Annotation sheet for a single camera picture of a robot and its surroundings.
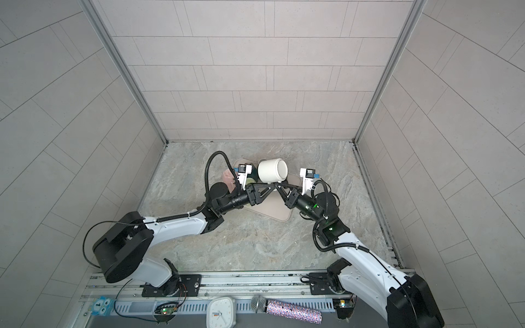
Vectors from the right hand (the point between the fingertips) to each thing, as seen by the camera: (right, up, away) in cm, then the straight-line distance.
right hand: (275, 189), depth 69 cm
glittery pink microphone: (-5, -36, -5) cm, 37 cm away
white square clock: (-17, -38, -6) cm, 42 cm away
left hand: (+1, 0, +1) cm, 1 cm away
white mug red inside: (-1, +7, -2) cm, 7 cm away
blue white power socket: (-56, -37, -4) cm, 68 cm away
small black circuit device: (+23, -40, -1) cm, 46 cm away
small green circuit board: (-34, -38, -5) cm, 52 cm away
